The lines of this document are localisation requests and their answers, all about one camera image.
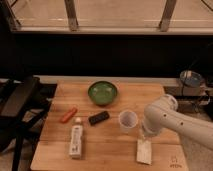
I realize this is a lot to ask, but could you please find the clear plastic cup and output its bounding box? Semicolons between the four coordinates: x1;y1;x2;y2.
118;110;138;133

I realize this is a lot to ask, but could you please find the black chair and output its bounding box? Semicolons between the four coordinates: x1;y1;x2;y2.
0;77;51;171

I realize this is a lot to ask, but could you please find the white bottle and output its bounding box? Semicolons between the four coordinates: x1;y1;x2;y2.
69;117;83;159

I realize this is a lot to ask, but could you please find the metal pot with lid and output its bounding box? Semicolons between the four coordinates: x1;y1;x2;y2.
179;70;204;96

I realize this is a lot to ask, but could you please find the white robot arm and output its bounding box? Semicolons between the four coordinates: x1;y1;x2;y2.
141;94;213;150

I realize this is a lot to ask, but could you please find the orange carrot toy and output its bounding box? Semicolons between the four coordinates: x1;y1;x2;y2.
60;107;77;123

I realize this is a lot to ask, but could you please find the green ceramic bowl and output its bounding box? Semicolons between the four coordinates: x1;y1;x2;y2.
88;81;118;106

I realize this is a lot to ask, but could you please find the black rectangular block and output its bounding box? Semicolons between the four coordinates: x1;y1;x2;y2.
88;111;110;126

